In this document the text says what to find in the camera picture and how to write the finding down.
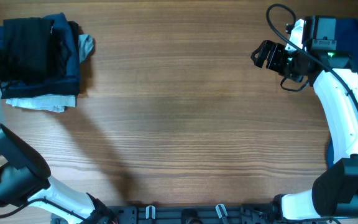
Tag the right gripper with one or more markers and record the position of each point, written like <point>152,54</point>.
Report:
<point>276,50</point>

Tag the black polo shirt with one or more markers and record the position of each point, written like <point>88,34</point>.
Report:
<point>31,52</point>

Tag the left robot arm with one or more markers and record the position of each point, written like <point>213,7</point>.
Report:
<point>26,181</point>

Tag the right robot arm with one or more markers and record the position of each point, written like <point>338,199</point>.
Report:
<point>312,56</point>

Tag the folded black garment underneath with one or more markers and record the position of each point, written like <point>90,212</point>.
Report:
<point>66,84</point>

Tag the folded white garment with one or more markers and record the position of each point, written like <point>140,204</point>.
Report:
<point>56,103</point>

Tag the folded blue garment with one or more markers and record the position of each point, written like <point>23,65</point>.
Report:
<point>33,51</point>

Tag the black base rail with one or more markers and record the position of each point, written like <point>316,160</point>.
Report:
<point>245,214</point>

